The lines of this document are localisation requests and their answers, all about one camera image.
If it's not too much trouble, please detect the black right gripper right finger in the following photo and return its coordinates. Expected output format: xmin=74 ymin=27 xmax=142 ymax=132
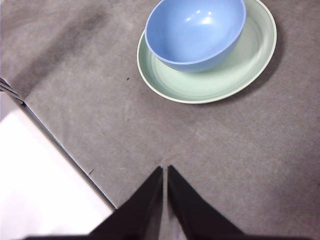
xmin=167 ymin=164 xmax=251 ymax=240

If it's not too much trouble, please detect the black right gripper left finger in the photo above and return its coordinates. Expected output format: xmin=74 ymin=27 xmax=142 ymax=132
xmin=84 ymin=165 xmax=164 ymax=240

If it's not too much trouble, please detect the green round plate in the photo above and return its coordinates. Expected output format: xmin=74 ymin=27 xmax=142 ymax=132
xmin=136 ymin=0 xmax=278 ymax=105

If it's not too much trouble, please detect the blue ribbed bowl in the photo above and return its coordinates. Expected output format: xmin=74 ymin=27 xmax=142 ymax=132
xmin=144 ymin=0 xmax=247 ymax=74

